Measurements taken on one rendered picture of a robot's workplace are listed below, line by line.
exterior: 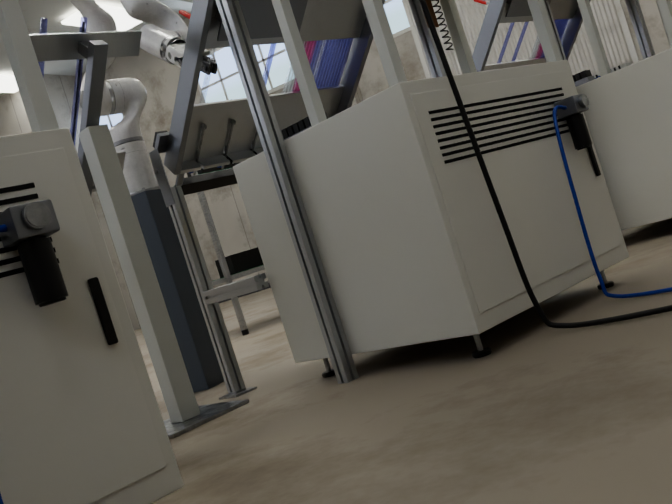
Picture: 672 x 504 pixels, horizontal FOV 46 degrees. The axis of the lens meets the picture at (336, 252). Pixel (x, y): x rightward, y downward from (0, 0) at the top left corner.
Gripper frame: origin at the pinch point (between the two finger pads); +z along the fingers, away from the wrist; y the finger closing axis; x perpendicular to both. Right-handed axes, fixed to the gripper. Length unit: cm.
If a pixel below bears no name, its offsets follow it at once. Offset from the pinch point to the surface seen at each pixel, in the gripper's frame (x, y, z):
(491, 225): 6, 5, 99
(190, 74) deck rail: -0.3, -10.0, 5.1
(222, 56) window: 262, 613, -754
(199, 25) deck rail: -14.4, -10.0, 7.4
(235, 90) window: 303, 614, -718
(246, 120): 18.6, 17.0, -0.7
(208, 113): 14.1, 1.3, 0.1
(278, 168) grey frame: 10, -14, 49
